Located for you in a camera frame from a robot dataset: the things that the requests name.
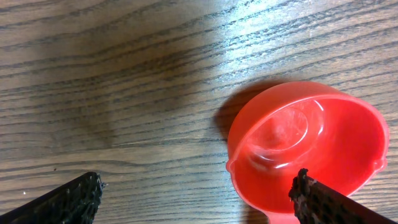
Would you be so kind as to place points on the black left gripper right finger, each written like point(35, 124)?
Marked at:
point(315, 203)

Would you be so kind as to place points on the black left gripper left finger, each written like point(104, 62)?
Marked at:
point(77, 201)

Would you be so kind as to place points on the red measuring scoop blue handle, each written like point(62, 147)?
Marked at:
point(341, 140)

